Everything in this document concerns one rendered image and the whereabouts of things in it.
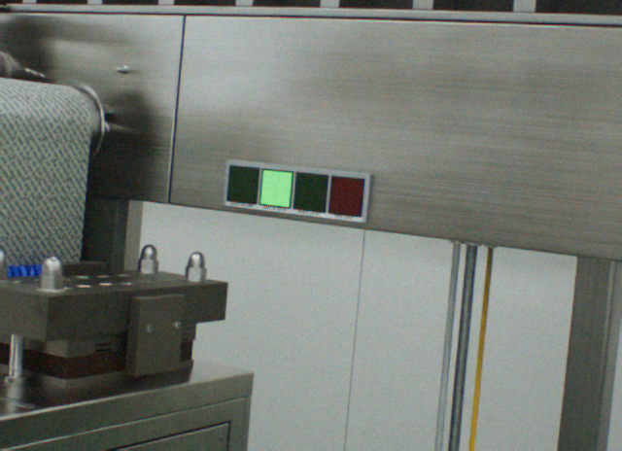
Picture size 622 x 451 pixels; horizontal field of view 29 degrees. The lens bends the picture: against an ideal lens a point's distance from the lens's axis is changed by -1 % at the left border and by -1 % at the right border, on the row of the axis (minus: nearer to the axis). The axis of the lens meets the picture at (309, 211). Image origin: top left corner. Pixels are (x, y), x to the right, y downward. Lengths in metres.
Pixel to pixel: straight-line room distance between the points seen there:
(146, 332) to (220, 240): 3.03
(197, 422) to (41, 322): 0.32
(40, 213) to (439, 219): 0.60
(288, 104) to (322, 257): 2.71
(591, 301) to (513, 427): 2.46
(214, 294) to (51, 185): 0.30
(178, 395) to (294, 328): 2.84
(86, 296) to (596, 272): 0.71
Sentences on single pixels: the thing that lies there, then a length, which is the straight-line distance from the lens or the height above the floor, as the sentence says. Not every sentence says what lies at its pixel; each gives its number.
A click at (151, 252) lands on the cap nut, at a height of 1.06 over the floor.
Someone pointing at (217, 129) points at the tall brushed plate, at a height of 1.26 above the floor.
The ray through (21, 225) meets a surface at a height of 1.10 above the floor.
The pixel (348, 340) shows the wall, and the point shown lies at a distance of 4.48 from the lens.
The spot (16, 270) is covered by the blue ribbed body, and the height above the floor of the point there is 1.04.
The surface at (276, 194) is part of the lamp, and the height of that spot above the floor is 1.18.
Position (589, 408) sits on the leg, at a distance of 1.81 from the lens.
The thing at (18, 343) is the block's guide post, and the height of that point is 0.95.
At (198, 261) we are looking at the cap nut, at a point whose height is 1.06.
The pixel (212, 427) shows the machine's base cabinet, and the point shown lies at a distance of 1.86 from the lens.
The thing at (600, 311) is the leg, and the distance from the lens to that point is 1.79.
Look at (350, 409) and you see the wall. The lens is 4.51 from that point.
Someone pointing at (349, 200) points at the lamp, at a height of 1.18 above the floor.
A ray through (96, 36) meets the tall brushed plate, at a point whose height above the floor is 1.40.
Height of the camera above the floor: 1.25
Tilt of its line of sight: 3 degrees down
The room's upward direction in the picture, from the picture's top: 5 degrees clockwise
